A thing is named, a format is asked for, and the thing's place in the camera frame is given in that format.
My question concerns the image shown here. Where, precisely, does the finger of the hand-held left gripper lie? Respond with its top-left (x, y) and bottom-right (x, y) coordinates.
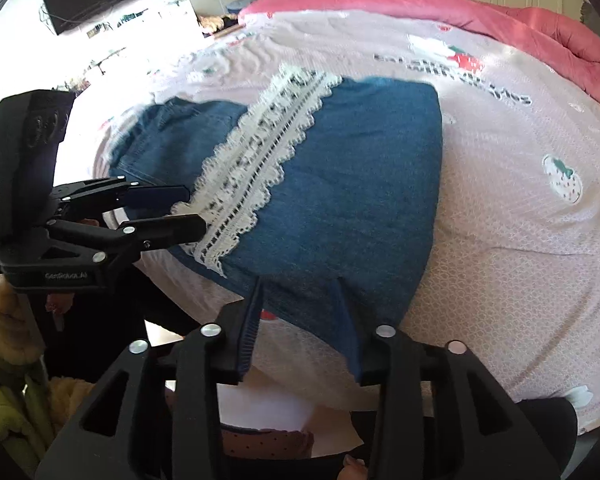
top-left (46, 213), bottom-right (207, 262)
top-left (52, 176), bottom-right (191, 212)

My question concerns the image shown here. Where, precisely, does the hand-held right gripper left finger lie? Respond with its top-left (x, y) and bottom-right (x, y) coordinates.
top-left (35, 280), bottom-right (267, 480)

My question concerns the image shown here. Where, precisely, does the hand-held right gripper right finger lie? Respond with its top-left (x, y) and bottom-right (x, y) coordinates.
top-left (330, 280), bottom-right (563, 480)

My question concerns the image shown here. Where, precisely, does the blue denim pants lace trim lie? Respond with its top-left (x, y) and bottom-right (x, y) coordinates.
top-left (107, 62), bottom-right (444, 386)

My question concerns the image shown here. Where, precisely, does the person's right hand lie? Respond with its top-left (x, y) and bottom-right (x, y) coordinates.
top-left (337, 455), bottom-right (369, 480)

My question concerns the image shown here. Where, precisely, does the person's left hand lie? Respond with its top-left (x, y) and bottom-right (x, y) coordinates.
top-left (44, 291), bottom-right (77, 315)

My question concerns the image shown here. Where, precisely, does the white dresser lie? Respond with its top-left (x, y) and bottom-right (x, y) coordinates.
top-left (86, 0), bottom-right (204, 62)

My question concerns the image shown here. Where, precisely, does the brown cloth pile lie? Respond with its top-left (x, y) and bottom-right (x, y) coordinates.
top-left (197, 13), bottom-right (239, 36)

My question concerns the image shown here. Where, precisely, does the pink printed bed sheet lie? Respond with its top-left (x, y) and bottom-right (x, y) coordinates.
top-left (55, 7), bottom-right (600, 436)

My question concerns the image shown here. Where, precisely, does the yellow green fluffy clothing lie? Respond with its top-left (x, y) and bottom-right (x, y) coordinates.
top-left (0, 372), bottom-right (97, 477)

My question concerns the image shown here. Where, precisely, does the pink quilt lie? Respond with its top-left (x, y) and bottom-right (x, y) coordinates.
top-left (237, 0), bottom-right (600, 111)

